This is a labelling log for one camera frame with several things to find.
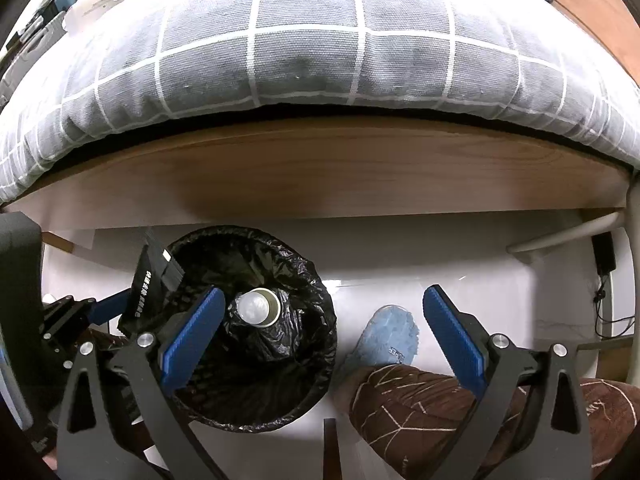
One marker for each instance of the wooden bed frame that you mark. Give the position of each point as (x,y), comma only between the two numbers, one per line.
(325,175)

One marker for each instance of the white paper cup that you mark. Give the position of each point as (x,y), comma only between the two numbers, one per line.
(255,307)

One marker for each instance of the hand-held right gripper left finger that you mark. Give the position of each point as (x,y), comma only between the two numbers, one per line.
(192,340)

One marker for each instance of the trash bin with black bag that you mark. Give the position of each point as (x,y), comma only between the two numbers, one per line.
(300,360)

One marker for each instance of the grey checked bed sheet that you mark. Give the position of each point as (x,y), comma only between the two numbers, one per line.
(300,50)

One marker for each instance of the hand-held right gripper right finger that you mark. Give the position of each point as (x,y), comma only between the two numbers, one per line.
(455,340)

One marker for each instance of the black snack packet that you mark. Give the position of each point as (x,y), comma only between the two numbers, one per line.
(147,285)

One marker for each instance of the dark wooden bar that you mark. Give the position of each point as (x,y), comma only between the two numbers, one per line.
(331,450)

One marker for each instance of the blue fluffy slipper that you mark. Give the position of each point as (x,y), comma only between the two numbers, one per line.
(385,335)

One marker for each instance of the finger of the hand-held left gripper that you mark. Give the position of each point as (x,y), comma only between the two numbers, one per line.
(110,307)

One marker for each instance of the wooden headboard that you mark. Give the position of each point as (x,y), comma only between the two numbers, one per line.
(605,25)

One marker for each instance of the white metal bed leg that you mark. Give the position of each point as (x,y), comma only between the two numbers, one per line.
(565,235)

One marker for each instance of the person's right leg brown pants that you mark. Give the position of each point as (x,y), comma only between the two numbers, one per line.
(425,410)

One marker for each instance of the black power adapter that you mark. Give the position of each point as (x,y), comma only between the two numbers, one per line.
(603,255)

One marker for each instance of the small wooden block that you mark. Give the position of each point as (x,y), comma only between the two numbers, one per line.
(59,242)

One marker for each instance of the grey plastic storage crate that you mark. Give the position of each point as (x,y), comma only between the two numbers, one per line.
(30,40)

